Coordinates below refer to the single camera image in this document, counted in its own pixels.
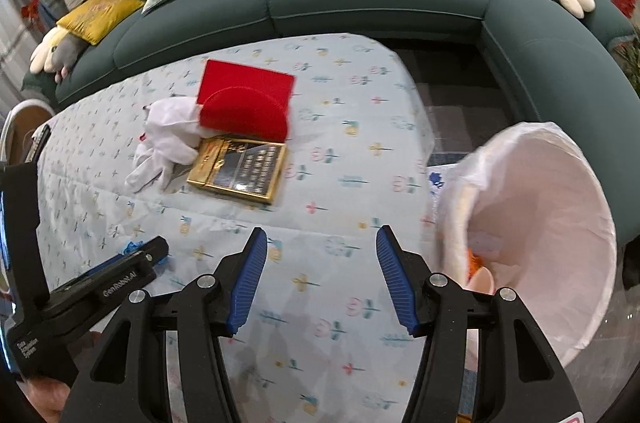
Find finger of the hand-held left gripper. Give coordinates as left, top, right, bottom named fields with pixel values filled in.
left=134, top=237, right=171, bottom=278
left=75, top=250, right=146, bottom=280

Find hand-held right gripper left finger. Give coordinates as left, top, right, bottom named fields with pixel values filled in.
left=60, top=227, right=268, bottom=423

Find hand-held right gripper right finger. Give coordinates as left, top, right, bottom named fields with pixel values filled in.
left=375, top=225, right=583, bottom=423

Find bin with white liner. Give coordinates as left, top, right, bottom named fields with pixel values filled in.
left=432, top=120, right=618, bottom=369

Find person's left hand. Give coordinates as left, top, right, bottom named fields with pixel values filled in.
left=24, top=375, right=77, bottom=421

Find gold framed box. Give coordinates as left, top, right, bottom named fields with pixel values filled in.
left=186, top=135, right=290, bottom=205

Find blue floral printed box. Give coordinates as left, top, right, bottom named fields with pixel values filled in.
left=427, top=163, right=468, bottom=204

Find white gloves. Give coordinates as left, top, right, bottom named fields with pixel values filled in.
left=124, top=98, right=206, bottom=192

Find floral light blue tablecloth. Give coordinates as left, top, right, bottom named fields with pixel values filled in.
left=30, top=33, right=476, bottom=423

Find black remote control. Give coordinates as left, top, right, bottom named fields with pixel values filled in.
left=22, top=123, right=53, bottom=164

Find red box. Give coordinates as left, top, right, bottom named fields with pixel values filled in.
left=197, top=59, right=296, bottom=141

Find grey plush toy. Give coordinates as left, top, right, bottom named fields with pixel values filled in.
left=52, top=35, right=88, bottom=84

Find small white daisy plush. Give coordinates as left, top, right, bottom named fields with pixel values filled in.
left=29, top=25, right=68, bottom=74

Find small yellow embroidered cushion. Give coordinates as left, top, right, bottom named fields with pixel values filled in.
left=56, top=0, right=146, bottom=47

